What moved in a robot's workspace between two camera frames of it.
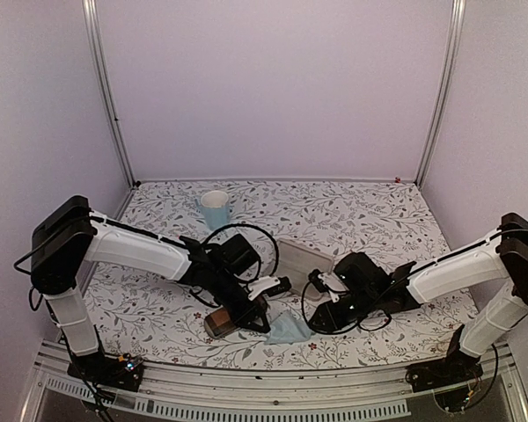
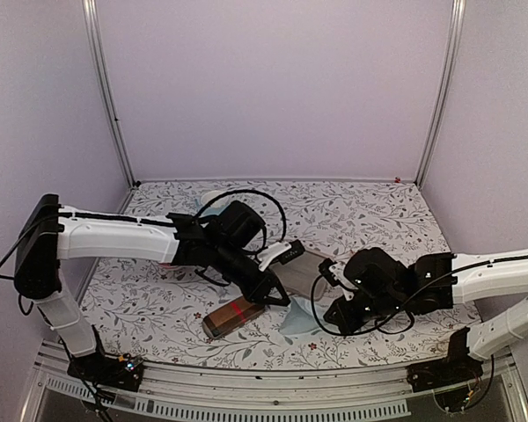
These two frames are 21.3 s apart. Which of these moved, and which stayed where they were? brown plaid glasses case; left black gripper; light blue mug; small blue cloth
Moved: left black gripper; small blue cloth
Stayed: light blue mug; brown plaid glasses case
